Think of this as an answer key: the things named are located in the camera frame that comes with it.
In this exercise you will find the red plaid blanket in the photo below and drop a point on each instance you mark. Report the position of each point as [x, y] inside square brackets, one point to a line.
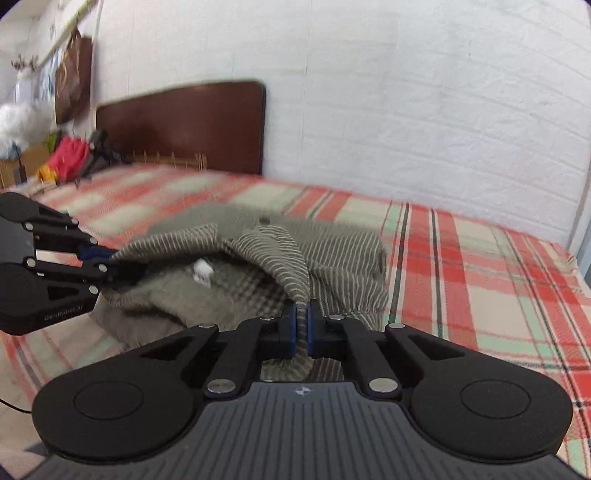
[485, 286]

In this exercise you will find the white plastic bag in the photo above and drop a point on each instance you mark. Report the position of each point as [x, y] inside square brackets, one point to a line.
[23, 129]

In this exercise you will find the dark brown wooden headboard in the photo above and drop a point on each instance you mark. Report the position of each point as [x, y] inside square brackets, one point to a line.
[184, 124]

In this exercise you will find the cardboard box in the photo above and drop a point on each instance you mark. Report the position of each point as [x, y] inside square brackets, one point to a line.
[32, 164]

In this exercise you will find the red cloth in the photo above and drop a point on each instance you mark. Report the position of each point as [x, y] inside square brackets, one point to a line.
[69, 157]

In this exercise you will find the white door frame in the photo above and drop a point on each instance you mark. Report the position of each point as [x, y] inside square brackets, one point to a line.
[582, 230]

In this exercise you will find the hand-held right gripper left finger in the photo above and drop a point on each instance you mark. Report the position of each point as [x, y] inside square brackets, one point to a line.
[289, 330]

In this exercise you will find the grey striped garment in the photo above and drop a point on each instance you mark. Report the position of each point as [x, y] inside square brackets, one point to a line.
[332, 254]

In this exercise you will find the brown hanging bag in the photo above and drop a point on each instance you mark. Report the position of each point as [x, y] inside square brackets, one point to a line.
[74, 78]

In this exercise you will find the yellow cloth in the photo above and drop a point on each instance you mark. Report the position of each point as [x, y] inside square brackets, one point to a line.
[47, 174]

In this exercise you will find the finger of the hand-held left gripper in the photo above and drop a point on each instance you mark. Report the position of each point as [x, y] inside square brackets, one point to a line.
[99, 271]
[97, 252]

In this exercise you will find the black tripod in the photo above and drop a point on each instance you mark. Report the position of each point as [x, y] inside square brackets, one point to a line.
[104, 152]

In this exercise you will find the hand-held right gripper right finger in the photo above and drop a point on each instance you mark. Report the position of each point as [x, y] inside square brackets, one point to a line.
[312, 330]

